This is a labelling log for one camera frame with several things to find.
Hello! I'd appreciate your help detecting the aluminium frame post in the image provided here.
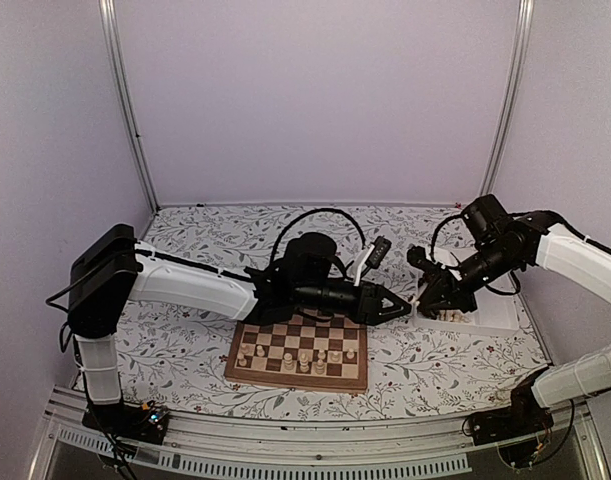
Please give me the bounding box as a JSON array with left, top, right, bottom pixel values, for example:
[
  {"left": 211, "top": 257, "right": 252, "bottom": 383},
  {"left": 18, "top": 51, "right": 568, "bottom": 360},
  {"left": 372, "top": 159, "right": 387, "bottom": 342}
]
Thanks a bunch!
[
  {"left": 478, "top": 0, "right": 535, "bottom": 196},
  {"left": 99, "top": 0, "right": 160, "bottom": 214}
]

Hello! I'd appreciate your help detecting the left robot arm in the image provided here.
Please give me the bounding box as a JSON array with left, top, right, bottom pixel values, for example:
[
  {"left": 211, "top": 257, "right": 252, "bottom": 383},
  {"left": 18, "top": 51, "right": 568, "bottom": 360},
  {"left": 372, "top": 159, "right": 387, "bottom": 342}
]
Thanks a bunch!
[{"left": 45, "top": 224, "right": 411, "bottom": 434}]

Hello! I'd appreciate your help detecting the light bishop piece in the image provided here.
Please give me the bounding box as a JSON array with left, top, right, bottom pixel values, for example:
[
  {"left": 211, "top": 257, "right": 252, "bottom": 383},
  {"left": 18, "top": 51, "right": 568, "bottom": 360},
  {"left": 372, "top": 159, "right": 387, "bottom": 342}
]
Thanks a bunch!
[{"left": 313, "top": 359, "right": 325, "bottom": 375}]

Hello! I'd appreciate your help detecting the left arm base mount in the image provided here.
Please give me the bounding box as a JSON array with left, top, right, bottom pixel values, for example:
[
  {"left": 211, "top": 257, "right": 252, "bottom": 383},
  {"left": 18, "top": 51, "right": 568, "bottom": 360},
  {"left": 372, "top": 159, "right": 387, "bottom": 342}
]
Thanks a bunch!
[{"left": 82, "top": 400, "right": 170, "bottom": 445}]

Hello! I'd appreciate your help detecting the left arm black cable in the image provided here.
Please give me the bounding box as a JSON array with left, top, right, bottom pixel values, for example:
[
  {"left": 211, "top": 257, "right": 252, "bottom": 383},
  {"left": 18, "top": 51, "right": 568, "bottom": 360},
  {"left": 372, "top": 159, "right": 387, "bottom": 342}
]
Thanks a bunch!
[{"left": 269, "top": 208, "right": 369, "bottom": 266}]

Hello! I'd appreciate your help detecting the light king piece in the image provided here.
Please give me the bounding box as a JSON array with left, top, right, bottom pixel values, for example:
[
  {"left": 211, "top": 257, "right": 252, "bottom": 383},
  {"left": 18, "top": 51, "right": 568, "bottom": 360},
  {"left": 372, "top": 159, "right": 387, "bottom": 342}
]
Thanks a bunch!
[{"left": 298, "top": 353, "right": 310, "bottom": 373}]

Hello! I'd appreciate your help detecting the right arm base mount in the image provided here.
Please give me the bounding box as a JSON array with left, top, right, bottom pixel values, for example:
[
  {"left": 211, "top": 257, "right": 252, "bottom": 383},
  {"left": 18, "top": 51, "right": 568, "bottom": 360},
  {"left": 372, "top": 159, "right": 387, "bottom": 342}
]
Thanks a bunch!
[{"left": 461, "top": 403, "right": 554, "bottom": 470}]

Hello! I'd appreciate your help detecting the right aluminium frame post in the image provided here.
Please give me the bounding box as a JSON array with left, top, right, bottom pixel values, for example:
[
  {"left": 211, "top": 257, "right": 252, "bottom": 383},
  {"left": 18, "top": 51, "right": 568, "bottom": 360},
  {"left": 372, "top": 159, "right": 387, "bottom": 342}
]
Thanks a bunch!
[{"left": 478, "top": 0, "right": 535, "bottom": 196}]

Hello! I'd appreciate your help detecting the floral patterned table mat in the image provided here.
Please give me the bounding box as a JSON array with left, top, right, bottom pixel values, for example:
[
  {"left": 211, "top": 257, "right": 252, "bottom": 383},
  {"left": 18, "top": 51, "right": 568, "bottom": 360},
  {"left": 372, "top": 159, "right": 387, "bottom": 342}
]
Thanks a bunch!
[{"left": 72, "top": 203, "right": 554, "bottom": 420}]

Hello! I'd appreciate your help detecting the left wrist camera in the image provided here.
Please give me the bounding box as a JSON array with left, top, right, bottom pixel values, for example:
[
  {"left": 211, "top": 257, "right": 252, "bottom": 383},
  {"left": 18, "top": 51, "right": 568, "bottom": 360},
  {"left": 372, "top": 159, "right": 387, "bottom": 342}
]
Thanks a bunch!
[{"left": 348, "top": 236, "right": 391, "bottom": 286}]

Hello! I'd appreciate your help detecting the front aluminium rail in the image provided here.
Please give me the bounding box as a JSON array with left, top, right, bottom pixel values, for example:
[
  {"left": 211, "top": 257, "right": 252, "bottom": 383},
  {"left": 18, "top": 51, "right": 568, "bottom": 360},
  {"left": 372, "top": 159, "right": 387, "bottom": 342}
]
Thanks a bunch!
[{"left": 28, "top": 387, "right": 611, "bottom": 479}]

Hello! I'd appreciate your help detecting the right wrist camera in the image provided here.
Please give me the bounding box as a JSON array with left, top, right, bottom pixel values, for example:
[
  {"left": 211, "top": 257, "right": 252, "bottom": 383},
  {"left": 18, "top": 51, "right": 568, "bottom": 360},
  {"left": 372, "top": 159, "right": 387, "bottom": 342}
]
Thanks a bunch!
[{"left": 406, "top": 246, "right": 460, "bottom": 276}]

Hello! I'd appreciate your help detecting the white plastic tray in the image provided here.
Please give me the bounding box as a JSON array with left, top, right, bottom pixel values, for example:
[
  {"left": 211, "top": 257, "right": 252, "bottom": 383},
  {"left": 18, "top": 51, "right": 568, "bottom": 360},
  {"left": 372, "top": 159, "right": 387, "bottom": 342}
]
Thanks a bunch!
[{"left": 410, "top": 246, "right": 519, "bottom": 337}]

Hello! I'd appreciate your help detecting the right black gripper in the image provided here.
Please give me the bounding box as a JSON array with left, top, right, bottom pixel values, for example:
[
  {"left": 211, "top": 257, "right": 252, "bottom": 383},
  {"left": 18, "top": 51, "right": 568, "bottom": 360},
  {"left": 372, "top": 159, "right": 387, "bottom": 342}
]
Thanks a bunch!
[{"left": 418, "top": 242, "right": 522, "bottom": 314}]

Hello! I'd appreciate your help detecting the light queen piece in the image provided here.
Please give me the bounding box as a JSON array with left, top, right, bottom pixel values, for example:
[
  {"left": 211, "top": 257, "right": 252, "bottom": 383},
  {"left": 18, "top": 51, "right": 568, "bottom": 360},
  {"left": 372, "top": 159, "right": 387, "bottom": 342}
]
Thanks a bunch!
[{"left": 283, "top": 353, "right": 294, "bottom": 371}]

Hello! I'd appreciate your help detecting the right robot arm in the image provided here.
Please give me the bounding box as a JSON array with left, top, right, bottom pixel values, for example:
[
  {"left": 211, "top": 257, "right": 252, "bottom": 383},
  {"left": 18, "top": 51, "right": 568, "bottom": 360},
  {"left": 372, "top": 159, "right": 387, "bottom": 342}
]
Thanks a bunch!
[{"left": 407, "top": 194, "right": 611, "bottom": 436}]

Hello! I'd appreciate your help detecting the wooden chess board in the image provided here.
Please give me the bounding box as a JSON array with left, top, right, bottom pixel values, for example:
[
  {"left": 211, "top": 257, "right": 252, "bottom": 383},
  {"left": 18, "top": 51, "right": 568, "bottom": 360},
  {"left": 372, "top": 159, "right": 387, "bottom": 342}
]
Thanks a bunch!
[{"left": 224, "top": 314, "right": 368, "bottom": 394}]

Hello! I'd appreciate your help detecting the left aluminium frame post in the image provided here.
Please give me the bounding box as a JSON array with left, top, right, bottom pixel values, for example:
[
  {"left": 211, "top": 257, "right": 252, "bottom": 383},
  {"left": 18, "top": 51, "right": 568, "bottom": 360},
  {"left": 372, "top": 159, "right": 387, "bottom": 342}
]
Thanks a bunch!
[{"left": 99, "top": 0, "right": 160, "bottom": 214}]

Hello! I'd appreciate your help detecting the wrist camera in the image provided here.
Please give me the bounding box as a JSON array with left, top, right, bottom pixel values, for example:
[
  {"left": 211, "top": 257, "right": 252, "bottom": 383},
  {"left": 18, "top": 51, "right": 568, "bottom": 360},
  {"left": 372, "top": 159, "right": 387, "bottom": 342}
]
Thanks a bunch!
[
  {"left": 406, "top": 246, "right": 460, "bottom": 276},
  {"left": 348, "top": 236, "right": 391, "bottom": 286}
]

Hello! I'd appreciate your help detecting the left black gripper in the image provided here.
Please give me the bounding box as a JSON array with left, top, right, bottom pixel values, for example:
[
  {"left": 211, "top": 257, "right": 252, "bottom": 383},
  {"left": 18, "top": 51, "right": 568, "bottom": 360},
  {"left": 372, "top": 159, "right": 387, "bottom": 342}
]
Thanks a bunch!
[{"left": 294, "top": 279, "right": 413, "bottom": 327}]

